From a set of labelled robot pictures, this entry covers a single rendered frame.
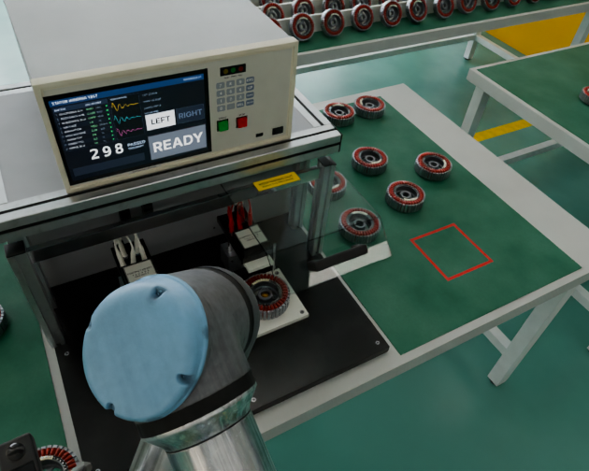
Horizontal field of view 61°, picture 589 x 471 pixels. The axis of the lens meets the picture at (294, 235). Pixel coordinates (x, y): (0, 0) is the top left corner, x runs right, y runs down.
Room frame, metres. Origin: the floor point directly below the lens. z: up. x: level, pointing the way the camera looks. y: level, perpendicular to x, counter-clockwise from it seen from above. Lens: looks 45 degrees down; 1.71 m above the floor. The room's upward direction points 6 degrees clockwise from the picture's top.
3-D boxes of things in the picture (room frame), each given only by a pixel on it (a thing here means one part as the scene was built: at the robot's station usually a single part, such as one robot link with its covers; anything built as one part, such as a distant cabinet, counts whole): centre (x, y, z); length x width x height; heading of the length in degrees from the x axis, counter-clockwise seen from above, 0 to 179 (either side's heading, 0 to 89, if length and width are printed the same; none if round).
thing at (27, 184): (0.90, 0.33, 1.09); 0.68 x 0.44 x 0.05; 123
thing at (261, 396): (0.64, 0.16, 0.76); 0.64 x 0.47 x 0.02; 123
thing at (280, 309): (0.69, 0.05, 0.80); 0.11 x 0.11 x 0.04
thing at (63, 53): (0.91, 0.32, 1.22); 0.44 x 0.39 x 0.20; 123
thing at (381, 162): (1.29, -0.21, 0.77); 0.11 x 0.11 x 0.04
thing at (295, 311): (0.69, 0.05, 0.78); 0.15 x 0.15 x 0.01; 33
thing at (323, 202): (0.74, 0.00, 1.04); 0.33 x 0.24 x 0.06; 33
